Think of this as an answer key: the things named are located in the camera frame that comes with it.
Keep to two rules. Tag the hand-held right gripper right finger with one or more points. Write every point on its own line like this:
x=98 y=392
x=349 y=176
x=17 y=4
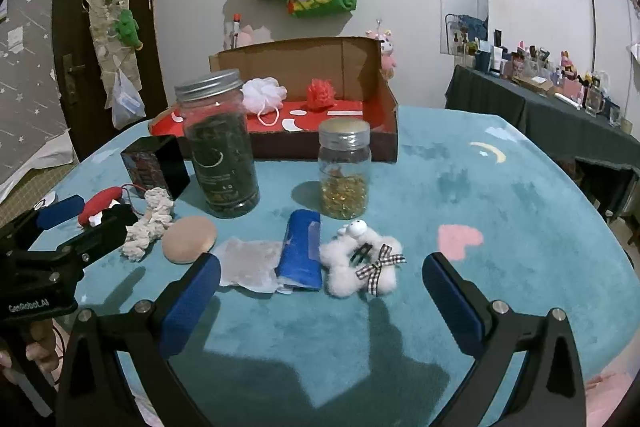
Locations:
x=452 y=304

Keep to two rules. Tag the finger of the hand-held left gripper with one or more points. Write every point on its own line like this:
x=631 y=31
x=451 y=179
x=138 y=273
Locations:
x=107 y=229
x=60 y=209

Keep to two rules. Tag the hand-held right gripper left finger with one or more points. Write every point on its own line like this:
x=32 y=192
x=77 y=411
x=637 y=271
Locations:
x=192 y=307

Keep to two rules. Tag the white translucent pouch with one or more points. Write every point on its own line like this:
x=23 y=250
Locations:
x=247 y=264

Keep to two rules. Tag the white fluffy plush checkered bow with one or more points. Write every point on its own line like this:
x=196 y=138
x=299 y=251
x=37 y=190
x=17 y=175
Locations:
x=345 y=267

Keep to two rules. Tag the blue cloth roll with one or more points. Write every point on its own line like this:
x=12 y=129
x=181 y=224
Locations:
x=300 y=252

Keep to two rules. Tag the cardboard box with red bottom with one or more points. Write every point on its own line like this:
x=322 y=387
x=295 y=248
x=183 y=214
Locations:
x=310 y=62

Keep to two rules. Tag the pink soft toy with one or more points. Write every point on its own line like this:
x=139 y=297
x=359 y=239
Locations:
x=255 y=38

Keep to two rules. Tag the person's left hand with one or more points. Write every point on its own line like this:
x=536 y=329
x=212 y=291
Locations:
x=42 y=347

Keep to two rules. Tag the beige makeup sponge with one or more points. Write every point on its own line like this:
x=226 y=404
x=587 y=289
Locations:
x=187 y=239

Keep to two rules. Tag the black box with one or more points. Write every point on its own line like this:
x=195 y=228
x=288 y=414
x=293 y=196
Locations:
x=165 y=167

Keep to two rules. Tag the clear plastic bag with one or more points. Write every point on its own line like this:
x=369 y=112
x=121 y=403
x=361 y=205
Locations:
x=125 y=102

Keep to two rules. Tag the large glass jar dark contents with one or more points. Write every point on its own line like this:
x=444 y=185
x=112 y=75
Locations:
x=220 y=157

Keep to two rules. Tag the grey star-print sheet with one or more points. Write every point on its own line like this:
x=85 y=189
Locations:
x=30 y=72

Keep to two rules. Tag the small glass jar yellow contents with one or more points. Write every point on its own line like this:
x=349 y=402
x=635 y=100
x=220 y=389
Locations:
x=344 y=187

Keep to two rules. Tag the pink cloth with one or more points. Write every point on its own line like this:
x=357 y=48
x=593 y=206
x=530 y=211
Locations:
x=607 y=389

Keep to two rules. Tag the beige hanging door organizer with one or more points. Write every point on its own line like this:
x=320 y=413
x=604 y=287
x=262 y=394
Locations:
x=102 y=37

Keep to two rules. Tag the large green dinosaur toy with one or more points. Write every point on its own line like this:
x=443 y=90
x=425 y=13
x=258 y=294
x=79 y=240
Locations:
x=127 y=29

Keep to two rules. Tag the white mesh bath pouf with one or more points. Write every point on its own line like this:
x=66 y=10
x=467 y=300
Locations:
x=262 y=93

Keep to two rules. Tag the table with dark cloth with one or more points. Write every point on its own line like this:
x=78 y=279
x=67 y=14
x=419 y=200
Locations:
x=500 y=99

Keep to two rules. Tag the dark brown door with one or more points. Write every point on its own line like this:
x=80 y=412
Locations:
x=145 y=7

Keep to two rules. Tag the bottle with red cap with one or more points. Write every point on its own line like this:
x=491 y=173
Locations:
x=236 y=32

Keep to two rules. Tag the red yarn pompom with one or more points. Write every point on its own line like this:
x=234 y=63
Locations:
x=320 y=94

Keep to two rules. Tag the row of cosmetics bottles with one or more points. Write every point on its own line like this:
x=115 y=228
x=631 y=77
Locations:
x=540 y=67

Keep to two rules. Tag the pink plush doll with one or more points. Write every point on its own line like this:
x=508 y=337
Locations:
x=386 y=52

